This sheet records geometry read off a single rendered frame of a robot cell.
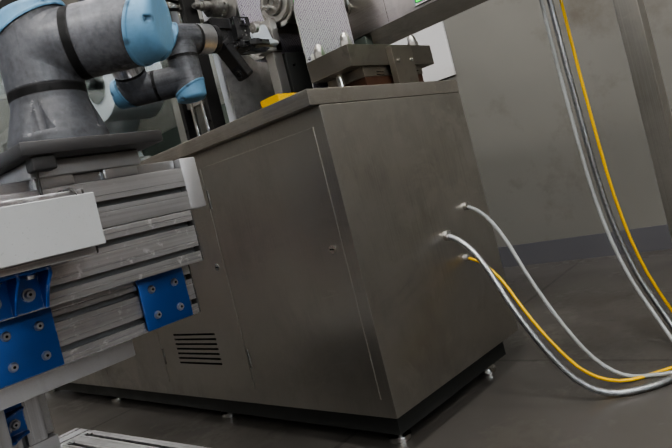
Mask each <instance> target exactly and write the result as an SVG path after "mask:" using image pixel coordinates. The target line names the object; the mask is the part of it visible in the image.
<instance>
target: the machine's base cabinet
mask: <svg viewBox="0 0 672 448"><path fill-rule="evenodd" d="M191 157H194V159H195V163H196V167H197V171H198V174H199V178H200V182H201V186H202V190H203V194H204V198H205V202H206V206H205V207H201V208H198V209H194V210H191V211H192V214H193V218H194V222H195V226H196V230H197V234H198V238H199V242H200V246H201V250H202V254H203V258H204V259H203V260H202V261H199V262H196V263H193V264H190V265H189V266H190V270H191V274H192V278H193V282H194V286H195V290H196V294H197V298H198V302H199V306H200V310H201V312H200V313H198V314H195V315H193V316H190V317H187V318H185V319H182V320H180V321H177V322H175V323H172V324H169V325H167V326H164V327H162V328H159V329H156V330H154V331H151V332H149V333H146V334H143V335H141V336H138V337H136V338H133V339H132V342H133V346H134V350H135V356H133V357H131V358H128V359H126V360H123V361H121V362H119V363H116V364H114V365H111V366H109V367H106V368H104V369H102V370H99V371H97V372H94V373H92V374H89V375H87V376H85V377H82V378H80V379H77V380H75V381H72V382H70V383H68V384H65V385H63V386H60V387H58V388H55V389H53V390H51V391H48V392H49V393H51V392H54V391H57V390H67V391H74V392H81V393H89V394H96V395H104V396H111V397H113V398H112V399H111V400H112V402H118V401H121V400H123V399H125V398H126V399H133V400H141V401H148V402H156V403H163V404H171V405H178V406H185V407H193V408H200V409H208V410H215V411H223V412H222V413H221V417H222V418H223V419H227V418H231V417H234V416H236V415H237V414H245V415H252V416H260V417H267V418H275V419H282V420H289V421H297V422H304V423H312V424H319V425H327V426H334V427H341V428H349V429H356V430H364V431H371V432H379V433H386V434H389V436H388V438H389V441H390V443H392V444H402V443H405V442H407V441H409V440H410V439H411V438H412V433H411V431H410V430H409V429H410V428H411V427H412V426H414V425H415V424H416V423H418V422H419V421H420V420H421V419H423V418H424V417H425V416H427V415H428V414H429V413H430V412H432V411H433V410H434V409H436V408H437V407H438V406H440V405H441V404H442V403H443V402H445V401H446V400H447V399H449V398H450V397H451V396H452V395H454V394H455V393H456V392H458V391H459V390H460V389H461V388H463V387H464V386H465V385H467V384H468V383H469V382H470V381H472V380H473V379H474V378H476V377H477V376H478V375H488V374H492V373H494V372H495V371H496V366H495V365H494V363H495V362H496V361H497V360H499V359H500V358H501V357H503V356H504V355H505V354H506V353H505V349H504V345H503V341H504V340H505V339H507V338H508V337H509V336H511V335H512V334H513V333H515V332H516V331H517V330H518V327H517V323H516V319H515V316H514V314H513V313H512V312H511V310H510V309H509V307H508V306H507V304H506V303H505V301H504V300H503V298H502V297H501V295H500V294H499V292H498V290H497V289H496V287H495V286H494V284H493V283H492V281H491V279H490V278H489V276H488V275H487V273H486V272H485V270H484V269H483V268H482V266H481V265H480V264H479V263H477V262H474V261H471V260H470V261H464V258H463V256H464V254H470V255H471V257H472V258H475V257H474V256H473V255H472V254H471V253H470V252H469V251H468V250H467V249H465V248H464V247H463V246H461V245H460V244H458V243H457V242H454V241H452V240H450V241H445V240H444V239H443V232H444V231H447V230H450V231H451V233H452V234H453V235H456V236H458V237H460V238H462V239H463V240H465V241H466V242H468V243H469V244H470V245H471V246H472V247H473V248H474V249H476V251H477V252H478V253H479V254H480V255H481V256H482V257H483V259H484V260H485V261H486V263H487V264H488V265H489V267H491V268H492V269H493V270H494V271H495V272H496V273H497V274H498V275H499V276H500V277H501V278H502V279H503V280H504V281H505V282H506V279H505V275H504V271H503V267H502V263H501V259H500V255H499V250H498V246H497V242H496V238H495V234H494V230H493V226H492V225H491V224H490V223H489V222H488V221H487V220H486V219H485V218H484V217H483V216H481V215H480V214H479V213H477V212H475V211H473V210H470V209H469V210H464V209H463V207H462V204H463V203H464V202H469V204H470V206H473V207H475V208H478V209H479V210H481V211H482V212H484V213H485V214H486V215H487V216H489V217H490V214H489V210H488V206H487V202H486V198H485V194H484V190H483V186H482V182H481V178H480V174H479V170H478V166H477V162H476V158H475V154H474V150H473V145H472V141H471V137H470V133H469V129H468V125H467V121H466V117H465V113H464V109H463V105H462V101H461V97H460V93H459V92H457V93H446V94H434V95H423V96H412V97H401V98H390V99H379V100H368V101H357V102H346V103H335V104H324V105H318V106H315V107H313V108H310V109H308V110H305V111H303V112H300V113H298V114H295V115H293V116H290V117H288V118H285V119H283V120H280V121H278V122H275V123H273V124H271V125H268V126H266V127H263V128H261V129H258V130H256V131H253V132H251V133H248V134H246V135H243V136H241V137H238V138H236V139H233V140H231V141H228V142H226V143H223V144H221V145H218V146H216V147H213V148H211V149H208V150H206V151H204V152H201V153H199V154H196V155H194V156H191Z"/></svg>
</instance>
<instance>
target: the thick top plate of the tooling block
mask: <svg viewBox="0 0 672 448"><path fill-rule="evenodd" d="M388 46H411V49H412V53H413V57H414V62H415V65H421V67H422V68H425V67H427V66H430V65H432V64H434V61H433V57H432V53H431V49H430V45H377V44H345V45H343V46H341V47H339V48H337V49H335V50H333V51H331V52H329V53H327V54H325V55H323V56H321V57H319V58H316V59H314V60H312V61H310V62H308V63H307V66H308V70H309V74H310V78H311V83H327V82H328V81H330V80H333V79H335V78H336V77H335V75H337V74H343V75H344V74H346V73H349V72H351V71H353V70H356V69H358V68H360V67H367V66H390V65H389V61H388V57H387V53H386V49H385V48H386V47H388Z"/></svg>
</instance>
